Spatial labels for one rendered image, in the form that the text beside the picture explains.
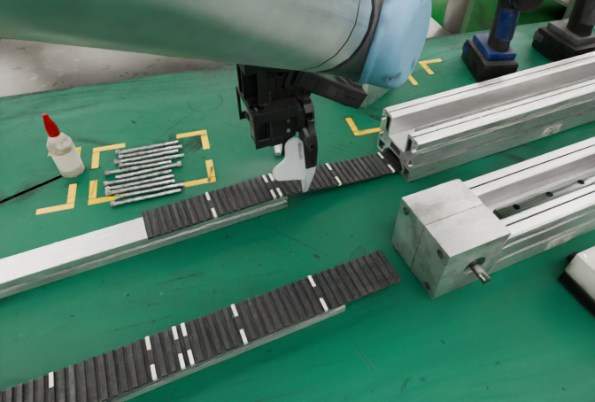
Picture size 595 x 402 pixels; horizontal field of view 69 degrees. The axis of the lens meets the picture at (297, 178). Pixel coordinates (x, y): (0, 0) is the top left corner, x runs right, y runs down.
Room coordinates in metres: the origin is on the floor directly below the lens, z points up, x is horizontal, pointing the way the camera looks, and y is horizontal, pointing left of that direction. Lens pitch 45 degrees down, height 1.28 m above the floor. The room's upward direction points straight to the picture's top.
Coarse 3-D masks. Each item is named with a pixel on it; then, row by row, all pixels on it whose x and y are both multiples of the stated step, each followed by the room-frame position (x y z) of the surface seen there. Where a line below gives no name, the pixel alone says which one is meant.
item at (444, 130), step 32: (576, 64) 0.72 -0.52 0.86; (448, 96) 0.62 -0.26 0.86; (480, 96) 0.63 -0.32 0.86; (512, 96) 0.66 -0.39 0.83; (544, 96) 0.62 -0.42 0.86; (576, 96) 0.62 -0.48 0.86; (384, 128) 0.57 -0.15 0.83; (416, 128) 0.56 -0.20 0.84; (448, 128) 0.53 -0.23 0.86; (480, 128) 0.54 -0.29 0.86; (512, 128) 0.57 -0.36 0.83; (544, 128) 0.60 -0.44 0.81; (416, 160) 0.50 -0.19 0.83; (448, 160) 0.52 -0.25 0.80
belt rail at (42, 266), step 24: (240, 216) 0.41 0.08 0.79; (72, 240) 0.36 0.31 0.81; (96, 240) 0.36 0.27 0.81; (120, 240) 0.36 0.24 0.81; (144, 240) 0.36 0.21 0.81; (168, 240) 0.37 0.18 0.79; (0, 264) 0.32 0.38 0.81; (24, 264) 0.32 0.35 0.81; (48, 264) 0.32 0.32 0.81; (72, 264) 0.32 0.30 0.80; (96, 264) 0.33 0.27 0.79; (0, 288) 0.29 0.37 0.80; (24, 288) 0.30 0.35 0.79
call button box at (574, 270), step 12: (576, 252) 0.34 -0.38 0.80; (588, 252) 0.31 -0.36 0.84; (576, 264) 0.31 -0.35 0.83; (588, 264) 0.30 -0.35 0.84; (564, 276) 0.31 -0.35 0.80; (576, 276) 0.30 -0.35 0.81; (588, 276) 0.29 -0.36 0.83; (576, 288) 0.29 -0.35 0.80; (588, 288) 0.28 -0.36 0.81; (588, 300) 0.27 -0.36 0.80
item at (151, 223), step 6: (150, 210) 0.41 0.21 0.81; (144, 216) 0.39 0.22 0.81; (150, 216) 0.40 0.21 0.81; (156, 216) 0.40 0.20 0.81; (144, 222) 0.39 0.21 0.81; (150, 222) 0.38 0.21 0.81; (156, 222) 0.38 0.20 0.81; (150, 228) 0.37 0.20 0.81; (156, 228) 0.37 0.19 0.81; (150, 234) 0.36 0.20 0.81; (156, 234) 0.36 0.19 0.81; (162, 234) 0.36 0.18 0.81
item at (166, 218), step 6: (156, 210) 0.41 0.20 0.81; (162, 210) 0.41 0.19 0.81; (168, 210) 0.41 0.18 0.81; (162, 216) 0.39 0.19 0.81; (168, 216) 0.39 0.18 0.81; (162, 222) 0.38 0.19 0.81; (168, 222) 0.38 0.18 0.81; (174, 222) 0.39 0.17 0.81; (162, 228) 0.37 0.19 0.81; (168, 228) 0.37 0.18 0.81; (174, 228) 0.37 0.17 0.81
